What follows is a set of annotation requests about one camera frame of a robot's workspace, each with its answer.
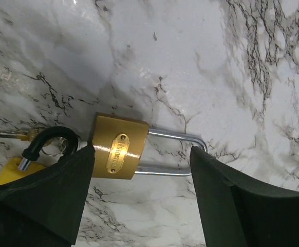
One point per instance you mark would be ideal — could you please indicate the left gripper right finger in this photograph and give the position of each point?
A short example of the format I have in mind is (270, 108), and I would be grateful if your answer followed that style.
(239, 210)

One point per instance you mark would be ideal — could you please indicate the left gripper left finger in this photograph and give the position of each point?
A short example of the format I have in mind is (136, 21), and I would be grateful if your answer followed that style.
(45, 208)

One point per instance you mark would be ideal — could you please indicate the small brass long-shackle padlock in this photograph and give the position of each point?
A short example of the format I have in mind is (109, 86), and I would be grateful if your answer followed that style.
(119, 143)

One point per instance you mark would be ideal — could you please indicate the yellow padlock with keys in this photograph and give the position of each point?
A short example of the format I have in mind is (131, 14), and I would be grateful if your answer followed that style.
(17, 168)

